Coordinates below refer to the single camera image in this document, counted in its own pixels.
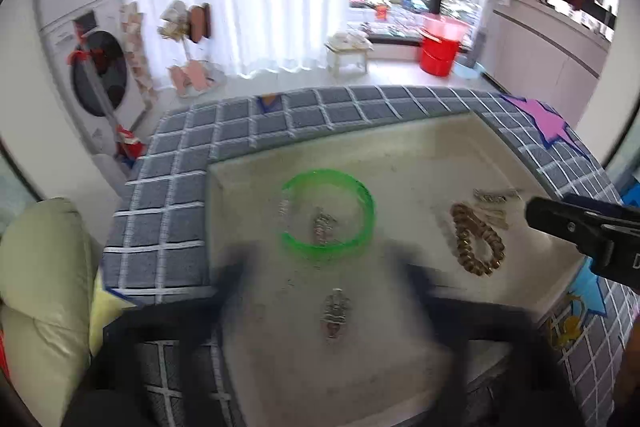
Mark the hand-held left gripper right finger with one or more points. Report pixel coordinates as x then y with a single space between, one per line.
420 279

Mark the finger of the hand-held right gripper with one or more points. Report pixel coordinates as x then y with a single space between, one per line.
570 219

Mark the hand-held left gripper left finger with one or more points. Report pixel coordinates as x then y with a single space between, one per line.
230 277

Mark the beige hair clip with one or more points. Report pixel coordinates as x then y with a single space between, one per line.
492 217

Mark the small silver ornate clip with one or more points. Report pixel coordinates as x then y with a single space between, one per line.
334 312
322 227

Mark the teal tray with cream inside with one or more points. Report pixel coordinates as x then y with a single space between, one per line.
400 167

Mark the grey checked cloth with stars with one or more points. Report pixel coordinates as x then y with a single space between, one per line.
170 217

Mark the white cabinet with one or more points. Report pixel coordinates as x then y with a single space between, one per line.
545 52

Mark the blue basin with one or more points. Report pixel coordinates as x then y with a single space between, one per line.
467 71

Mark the cream sofa cushion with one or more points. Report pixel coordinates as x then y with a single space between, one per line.
45 287

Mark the red bucket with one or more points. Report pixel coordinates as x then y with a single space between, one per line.
437 57

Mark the pink basin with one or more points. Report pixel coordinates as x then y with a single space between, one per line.
447 27

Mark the small white stool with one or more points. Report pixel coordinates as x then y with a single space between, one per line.
347 52

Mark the white washing machine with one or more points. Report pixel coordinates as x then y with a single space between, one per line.
95 77

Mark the mop with red ribbon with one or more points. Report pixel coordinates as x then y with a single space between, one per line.
95 77

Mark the checkered pink panel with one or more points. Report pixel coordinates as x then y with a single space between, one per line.
136 52

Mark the slipper rack with slippers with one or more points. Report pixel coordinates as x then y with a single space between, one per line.
197 24

